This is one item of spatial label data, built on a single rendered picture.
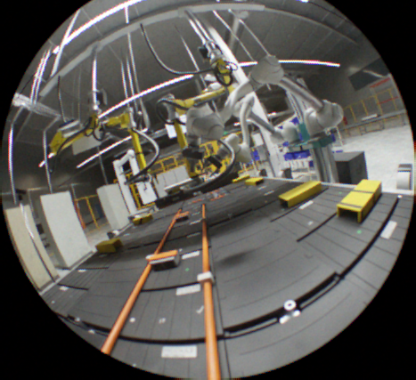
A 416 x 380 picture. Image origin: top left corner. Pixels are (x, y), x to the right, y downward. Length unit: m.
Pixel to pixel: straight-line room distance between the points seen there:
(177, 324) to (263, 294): 0.14
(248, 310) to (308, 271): 0.11
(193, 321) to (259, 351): 0.12
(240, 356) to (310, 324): 0.09
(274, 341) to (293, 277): 0.11
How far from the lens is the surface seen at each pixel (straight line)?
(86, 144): 1.65
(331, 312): 0.23
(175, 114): 1.23
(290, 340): 0.22
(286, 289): 0.25
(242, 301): 0.26
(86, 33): 9.97
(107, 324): 0.36
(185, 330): 0.27
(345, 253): 0.31
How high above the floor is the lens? 1.22
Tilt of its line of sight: 1 degrees down
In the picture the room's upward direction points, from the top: 20 degrees counter-clockwise
